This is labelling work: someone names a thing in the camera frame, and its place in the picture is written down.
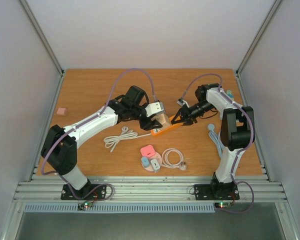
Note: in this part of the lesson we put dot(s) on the coral pink plug adapter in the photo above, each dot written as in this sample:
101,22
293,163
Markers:
147,151

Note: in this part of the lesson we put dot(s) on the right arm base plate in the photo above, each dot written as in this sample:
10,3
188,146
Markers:
204,192

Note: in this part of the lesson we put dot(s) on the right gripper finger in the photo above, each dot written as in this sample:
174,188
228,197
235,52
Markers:
178,117
189,123

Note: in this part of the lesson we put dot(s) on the white grey plug adapter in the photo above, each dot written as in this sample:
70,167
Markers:
156,165

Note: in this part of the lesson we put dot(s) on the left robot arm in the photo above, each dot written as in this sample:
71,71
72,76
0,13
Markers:
61,143

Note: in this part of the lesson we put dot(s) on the blue plug adapter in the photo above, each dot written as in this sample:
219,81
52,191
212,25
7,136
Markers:
145,162

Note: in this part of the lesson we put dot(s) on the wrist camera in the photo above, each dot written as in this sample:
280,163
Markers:
154,108
181,102

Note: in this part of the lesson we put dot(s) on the teal plug on yellow socket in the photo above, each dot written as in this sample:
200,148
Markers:
229,93

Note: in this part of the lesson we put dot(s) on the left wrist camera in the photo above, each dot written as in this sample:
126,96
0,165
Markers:
154,108

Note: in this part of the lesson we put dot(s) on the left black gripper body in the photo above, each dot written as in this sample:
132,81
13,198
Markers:
143,124

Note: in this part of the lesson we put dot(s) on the beige cube dragon adapter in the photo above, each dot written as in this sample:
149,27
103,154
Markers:
163,119

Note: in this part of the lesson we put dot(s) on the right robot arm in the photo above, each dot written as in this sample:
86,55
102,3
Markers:
236,132

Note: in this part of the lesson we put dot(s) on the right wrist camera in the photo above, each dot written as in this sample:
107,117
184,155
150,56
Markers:
181,102

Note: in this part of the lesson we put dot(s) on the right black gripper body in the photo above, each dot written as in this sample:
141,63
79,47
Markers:
186,114

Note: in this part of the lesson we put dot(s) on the round pink socket base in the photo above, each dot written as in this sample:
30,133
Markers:
156,156

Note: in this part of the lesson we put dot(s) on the grey slotted cable duct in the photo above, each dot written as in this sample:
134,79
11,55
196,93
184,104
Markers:
119,208

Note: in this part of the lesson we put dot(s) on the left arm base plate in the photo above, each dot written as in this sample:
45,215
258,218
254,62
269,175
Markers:
93,193

